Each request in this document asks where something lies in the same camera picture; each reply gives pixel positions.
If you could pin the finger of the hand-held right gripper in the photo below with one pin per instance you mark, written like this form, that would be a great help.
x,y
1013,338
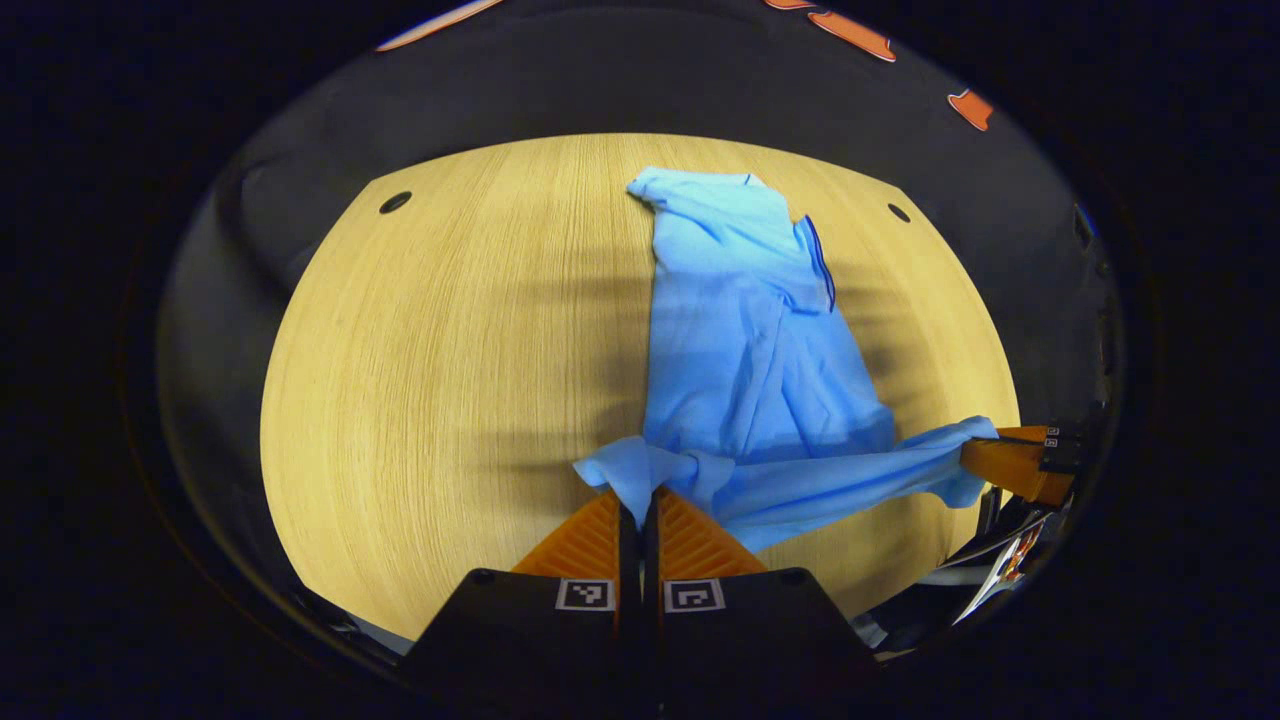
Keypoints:
x,y
1020,465

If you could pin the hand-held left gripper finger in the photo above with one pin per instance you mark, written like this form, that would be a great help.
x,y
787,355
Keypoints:
x,y
652,560
628,560

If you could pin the light blue T-shirt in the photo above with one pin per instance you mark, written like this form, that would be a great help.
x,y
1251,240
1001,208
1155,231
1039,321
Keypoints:
x,y
750,370

